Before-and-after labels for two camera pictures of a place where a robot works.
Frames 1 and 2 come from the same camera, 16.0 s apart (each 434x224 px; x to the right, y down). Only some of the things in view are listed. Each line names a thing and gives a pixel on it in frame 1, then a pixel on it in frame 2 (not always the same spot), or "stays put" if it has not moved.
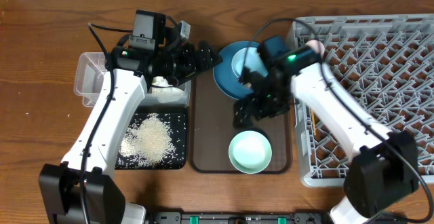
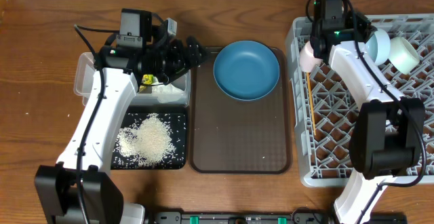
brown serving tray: (211, 128) stays put
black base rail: (237, 217) stays put
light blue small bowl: (249, 58) → (378, 47)
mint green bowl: (250, 152) → (403, 56)
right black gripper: (244, 106) → (361, 30)
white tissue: (168, 94) stays put
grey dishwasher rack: (386, 64) stays put
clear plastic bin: (89, 67) stays put
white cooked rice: (149, 142) stays put
